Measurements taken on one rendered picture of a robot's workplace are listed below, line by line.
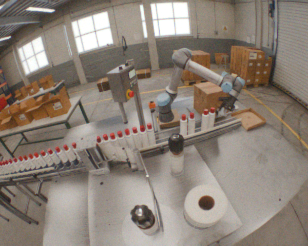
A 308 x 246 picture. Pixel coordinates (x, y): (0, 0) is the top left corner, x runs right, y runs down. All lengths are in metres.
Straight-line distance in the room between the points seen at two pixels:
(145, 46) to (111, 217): 5.90
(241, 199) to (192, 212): 0.40
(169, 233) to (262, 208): 0.57
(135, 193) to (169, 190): 0.20
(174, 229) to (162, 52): 6.05
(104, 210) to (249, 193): 0.88
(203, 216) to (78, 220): 0.74
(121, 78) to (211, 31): 6.29
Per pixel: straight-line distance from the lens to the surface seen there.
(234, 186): 1.01
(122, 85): 0.83
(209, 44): 6.91
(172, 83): 1.28
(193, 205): 0.69
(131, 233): 0.82
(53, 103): 2.40
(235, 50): 4.75
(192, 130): 1.13
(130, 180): 0.96
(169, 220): 0.81
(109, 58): 6.32
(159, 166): 0.98
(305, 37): 4.91
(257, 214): 0.99
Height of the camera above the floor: 1.67
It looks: 36 degrees down
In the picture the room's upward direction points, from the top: 9 degrees counter-clockwise
